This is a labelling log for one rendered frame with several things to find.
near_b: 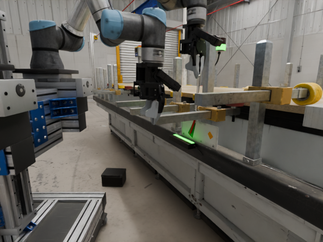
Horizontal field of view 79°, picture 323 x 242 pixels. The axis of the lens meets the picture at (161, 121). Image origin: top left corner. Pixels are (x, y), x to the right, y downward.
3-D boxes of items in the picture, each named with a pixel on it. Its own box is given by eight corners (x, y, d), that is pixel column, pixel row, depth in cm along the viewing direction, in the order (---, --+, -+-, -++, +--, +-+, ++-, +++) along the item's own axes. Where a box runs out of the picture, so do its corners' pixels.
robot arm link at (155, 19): (135, 10, 61) (160, 15, 65) (135, 47, 64) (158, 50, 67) (144, 4, 54) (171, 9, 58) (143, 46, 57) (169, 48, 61)
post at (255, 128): (250, 183, 69) (266, 39, 59) (242, 178, 72) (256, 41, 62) (257, 181, 71) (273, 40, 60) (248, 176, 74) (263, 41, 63)
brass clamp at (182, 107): (180, 114, 101) (181, 104, 100) (167, 110, 113) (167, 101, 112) (190, 113, 104) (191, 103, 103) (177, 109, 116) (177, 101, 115)
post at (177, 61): (175, 143, 112) (176, 56, 102) (172, 142, 115) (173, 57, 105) (180, 143, 114) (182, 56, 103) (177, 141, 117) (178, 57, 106)
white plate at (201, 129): (216, 150, 81) (217, 127, 79) (181, 134, 104) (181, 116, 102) (217, 150, 82) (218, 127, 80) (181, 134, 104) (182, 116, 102)
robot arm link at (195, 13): (210, 10, 75) (198, 5, 69) (209, 23, 76) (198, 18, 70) (193, 14, 80) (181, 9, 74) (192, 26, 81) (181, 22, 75)
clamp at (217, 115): (216, 122, 80) (217, 110, 79) (195, 116, 91) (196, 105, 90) (226, 120, 82) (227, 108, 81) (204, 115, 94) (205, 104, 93)
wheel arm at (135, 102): (117, 108, 114) (117, 101, 113) (115, 107, 116) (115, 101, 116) (180, 103, 134) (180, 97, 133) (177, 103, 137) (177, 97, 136)
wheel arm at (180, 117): (156, 127, 71) (156, 115, 70) (153, 125, 74) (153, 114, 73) (240, 116, 91) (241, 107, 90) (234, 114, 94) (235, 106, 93)
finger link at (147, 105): (137, 123, 70) (138, 98, 67) (152, 122, 73) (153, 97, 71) (142, 126, 67) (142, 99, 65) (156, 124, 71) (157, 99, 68)
